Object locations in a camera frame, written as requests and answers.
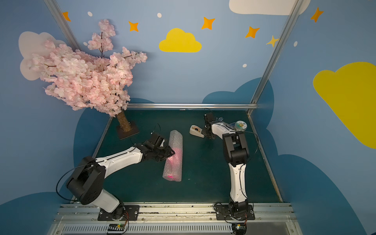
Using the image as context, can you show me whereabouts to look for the beige tape dispenser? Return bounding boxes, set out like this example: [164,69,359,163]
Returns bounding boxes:
[189,125,205,138]

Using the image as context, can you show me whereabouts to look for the pink plastic wine glass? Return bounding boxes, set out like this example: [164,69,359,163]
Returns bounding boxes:
[163,155,183,182]

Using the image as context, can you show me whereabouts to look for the clear bubble wrap sheet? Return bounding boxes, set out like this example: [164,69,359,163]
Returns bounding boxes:
[163,130,183,182]

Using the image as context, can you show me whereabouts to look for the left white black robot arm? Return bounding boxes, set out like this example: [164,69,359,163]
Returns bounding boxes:
[66,144,175,219]

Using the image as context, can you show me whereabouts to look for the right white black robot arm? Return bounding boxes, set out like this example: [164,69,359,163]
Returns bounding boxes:
[202,118,253,220]

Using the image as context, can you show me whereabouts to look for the black square tree base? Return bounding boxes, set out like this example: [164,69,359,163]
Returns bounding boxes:
[117,121,140,141]

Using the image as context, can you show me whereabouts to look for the left controller circuit board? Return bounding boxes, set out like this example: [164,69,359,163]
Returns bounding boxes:
[106,224,126,235]

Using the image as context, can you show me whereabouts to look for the controller circuit board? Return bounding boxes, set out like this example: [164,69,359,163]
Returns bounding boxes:
[232,223,247,235]
[106,224,126,235]

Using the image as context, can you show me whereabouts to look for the pink cherry blossom tree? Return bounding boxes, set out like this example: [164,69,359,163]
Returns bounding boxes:
[27,19,148,118]

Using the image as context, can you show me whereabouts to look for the right controller circuit board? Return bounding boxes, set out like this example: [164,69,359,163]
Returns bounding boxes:
[232,223,247,235]

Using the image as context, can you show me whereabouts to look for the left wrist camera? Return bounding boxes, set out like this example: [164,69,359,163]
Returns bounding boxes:
[149,132,165,147]

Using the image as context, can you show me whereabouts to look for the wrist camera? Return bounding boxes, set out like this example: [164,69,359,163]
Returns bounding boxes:
[204,113,216,123]
[149,132,165,147]

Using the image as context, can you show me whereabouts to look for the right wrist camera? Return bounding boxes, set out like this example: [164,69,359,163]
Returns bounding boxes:
[204,113,216,123]

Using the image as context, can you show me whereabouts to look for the rear aluminium frame bar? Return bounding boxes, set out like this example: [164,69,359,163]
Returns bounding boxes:
[127,103,258,110]

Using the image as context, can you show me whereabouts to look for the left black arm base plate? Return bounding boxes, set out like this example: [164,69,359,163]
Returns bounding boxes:
[98,205,140,221]

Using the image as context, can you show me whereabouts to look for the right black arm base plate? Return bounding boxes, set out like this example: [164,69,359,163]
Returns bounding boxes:
[213,202,255,221]

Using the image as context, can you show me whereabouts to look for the aluminium front rail frame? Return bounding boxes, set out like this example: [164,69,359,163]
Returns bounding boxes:
[48,203,303,235]

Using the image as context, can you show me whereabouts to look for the right aluminium frame post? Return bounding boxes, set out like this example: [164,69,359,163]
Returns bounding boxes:
[247,0,305,118]

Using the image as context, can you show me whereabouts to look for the aluminium frame post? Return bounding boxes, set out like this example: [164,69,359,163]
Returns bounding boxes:
[247,0,305,118]
[44,0,81,51]

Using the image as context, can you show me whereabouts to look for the left aluminium frame post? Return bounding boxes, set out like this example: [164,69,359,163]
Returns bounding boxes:
[44,0,81,51]

